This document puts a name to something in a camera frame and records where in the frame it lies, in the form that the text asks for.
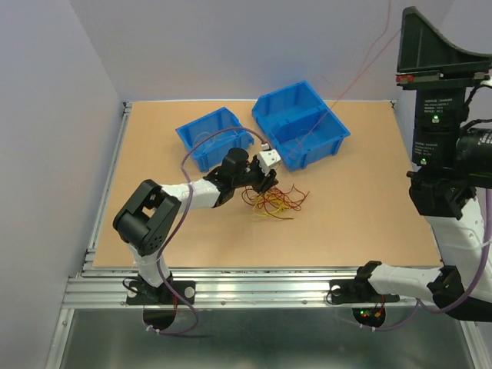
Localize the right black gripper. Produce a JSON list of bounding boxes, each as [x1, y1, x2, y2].
[[398, 5, 492, 169]]

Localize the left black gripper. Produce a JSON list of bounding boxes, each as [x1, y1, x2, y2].
[[231, 152, 278, 194]]

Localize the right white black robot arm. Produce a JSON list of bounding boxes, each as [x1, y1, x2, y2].
[[352, 6, 491, 322]]

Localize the small blue plastic bin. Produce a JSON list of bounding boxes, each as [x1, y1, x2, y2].
[[176, 107, 254, 173]]

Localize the large blue divided bin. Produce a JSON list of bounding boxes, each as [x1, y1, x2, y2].
[[252, 81, 351, 171]]

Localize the yellow wires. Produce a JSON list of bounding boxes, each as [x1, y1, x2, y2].
[[251, 190, 295, 222]]

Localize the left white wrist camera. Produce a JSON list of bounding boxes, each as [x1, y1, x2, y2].
[[256, 149, 281, 175]]

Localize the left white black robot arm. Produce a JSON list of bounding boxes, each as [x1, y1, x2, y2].
[[112, 144, 281, 304]]

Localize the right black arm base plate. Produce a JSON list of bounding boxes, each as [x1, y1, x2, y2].
[[325, 279, 400, 305]]

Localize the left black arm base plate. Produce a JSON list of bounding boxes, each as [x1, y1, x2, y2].
[[122, 277, 196, 306]]

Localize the aluminium extrusion rail frame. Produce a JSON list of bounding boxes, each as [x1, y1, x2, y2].
[[44, 100, 492, 369]]

